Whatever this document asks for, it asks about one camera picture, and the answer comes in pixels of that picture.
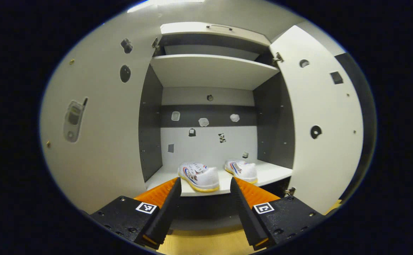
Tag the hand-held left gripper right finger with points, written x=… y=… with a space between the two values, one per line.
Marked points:
x=249 y=219

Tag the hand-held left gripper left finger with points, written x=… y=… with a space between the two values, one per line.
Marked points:
x=165 y=216

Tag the white striped canvas shoe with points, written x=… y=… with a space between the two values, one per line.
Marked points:
x=243 y=170
x=201 y=177

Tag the white grey shoe cabinet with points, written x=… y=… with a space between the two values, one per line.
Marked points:
x=206 y=145

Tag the white cabinet door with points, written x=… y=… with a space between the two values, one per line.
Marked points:
x=103 y=159
x=327 y=159

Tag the metal door hinge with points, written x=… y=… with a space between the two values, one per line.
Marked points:
x=155 y=43
x=277 y=58
x=290 y=192

